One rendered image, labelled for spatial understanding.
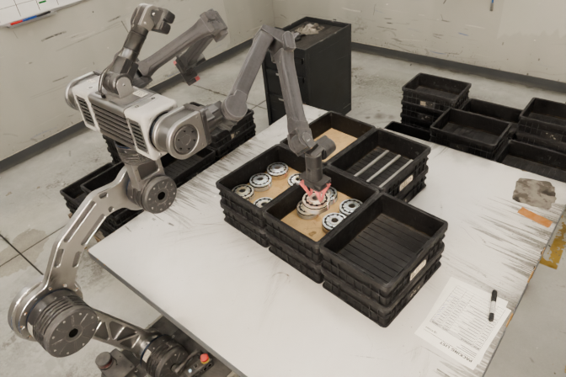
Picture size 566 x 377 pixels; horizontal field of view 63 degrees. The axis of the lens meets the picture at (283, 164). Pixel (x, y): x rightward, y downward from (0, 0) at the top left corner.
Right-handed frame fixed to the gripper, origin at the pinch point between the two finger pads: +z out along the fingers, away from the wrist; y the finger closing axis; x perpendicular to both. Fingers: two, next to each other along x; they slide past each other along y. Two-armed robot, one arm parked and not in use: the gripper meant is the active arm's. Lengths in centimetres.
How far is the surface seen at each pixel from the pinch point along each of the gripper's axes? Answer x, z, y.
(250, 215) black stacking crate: 8.4, 20.6, 30.1
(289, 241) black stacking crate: 8.4, 21.3, 7.6
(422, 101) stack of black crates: -173, 56, 53
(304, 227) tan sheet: -2.0, 22.9, 9.1
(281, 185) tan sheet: -16.1, 23.4, 35.9
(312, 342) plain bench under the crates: 29, 35, -22
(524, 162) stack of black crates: -163, 69, -25
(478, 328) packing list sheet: -12, 35, -62
